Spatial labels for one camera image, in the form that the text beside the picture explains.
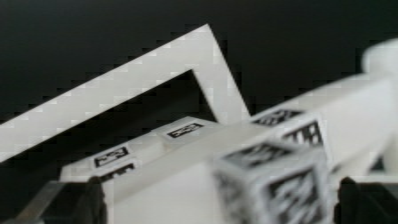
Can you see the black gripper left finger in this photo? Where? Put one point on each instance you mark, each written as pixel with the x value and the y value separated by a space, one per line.
pixel 66 204

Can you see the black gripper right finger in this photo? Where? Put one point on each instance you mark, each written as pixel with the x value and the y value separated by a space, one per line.
pixel 366 203

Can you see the white chair leg with tag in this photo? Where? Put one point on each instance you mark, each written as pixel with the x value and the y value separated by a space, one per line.
pixel 272 184
pixel 185 130

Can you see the white chair backrest frame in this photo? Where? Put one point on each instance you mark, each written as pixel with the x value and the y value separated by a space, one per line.
pixel 339 118

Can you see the white U-shaped obstacle fence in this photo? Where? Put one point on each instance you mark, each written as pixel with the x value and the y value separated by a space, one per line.
pixel 186 55

